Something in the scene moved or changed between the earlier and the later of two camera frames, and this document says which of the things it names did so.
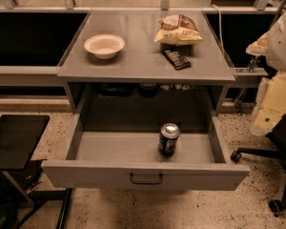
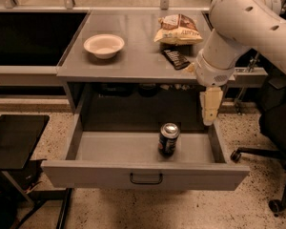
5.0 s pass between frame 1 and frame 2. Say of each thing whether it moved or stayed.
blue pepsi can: stayed
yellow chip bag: stayed
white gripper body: moved
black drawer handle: stayed
